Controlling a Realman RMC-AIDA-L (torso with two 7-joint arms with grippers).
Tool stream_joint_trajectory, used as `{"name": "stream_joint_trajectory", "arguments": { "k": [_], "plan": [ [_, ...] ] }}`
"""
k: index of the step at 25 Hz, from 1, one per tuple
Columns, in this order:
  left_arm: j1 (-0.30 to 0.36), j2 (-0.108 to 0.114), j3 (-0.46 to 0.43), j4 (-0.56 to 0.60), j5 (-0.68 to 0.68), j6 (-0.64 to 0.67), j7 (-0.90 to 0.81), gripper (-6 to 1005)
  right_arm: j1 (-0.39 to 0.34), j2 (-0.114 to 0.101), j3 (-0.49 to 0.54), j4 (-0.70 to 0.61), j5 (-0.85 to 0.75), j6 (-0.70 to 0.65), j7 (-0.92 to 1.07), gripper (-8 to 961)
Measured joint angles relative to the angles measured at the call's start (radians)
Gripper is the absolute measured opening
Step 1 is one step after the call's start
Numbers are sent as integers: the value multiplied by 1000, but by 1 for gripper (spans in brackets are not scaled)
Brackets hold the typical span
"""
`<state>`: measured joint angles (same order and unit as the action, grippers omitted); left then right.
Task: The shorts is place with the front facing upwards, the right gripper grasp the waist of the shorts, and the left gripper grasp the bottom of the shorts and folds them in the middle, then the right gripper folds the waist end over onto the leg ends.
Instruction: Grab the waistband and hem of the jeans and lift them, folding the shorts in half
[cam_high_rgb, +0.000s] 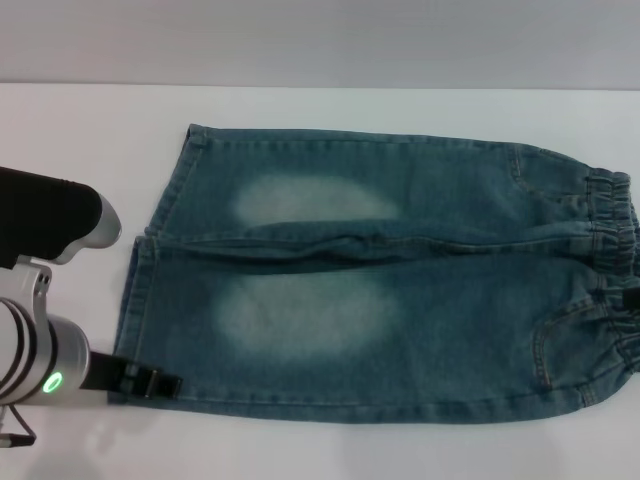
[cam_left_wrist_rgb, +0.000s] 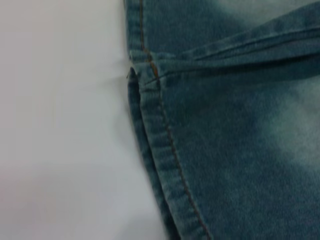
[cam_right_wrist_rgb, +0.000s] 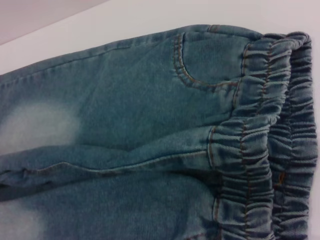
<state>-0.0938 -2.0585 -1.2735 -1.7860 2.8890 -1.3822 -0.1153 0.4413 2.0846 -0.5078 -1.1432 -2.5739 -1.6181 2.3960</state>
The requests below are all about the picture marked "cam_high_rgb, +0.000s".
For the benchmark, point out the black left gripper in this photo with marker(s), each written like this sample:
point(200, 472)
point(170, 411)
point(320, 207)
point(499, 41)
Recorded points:
point(110, 372)

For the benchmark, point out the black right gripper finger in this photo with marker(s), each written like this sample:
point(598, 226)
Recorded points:
point(632, 300)

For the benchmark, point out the blue denim shorts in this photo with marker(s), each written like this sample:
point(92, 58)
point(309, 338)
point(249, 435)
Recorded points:
point(350, 310)

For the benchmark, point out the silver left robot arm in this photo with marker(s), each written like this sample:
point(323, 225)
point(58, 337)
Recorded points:
point(65, 360)

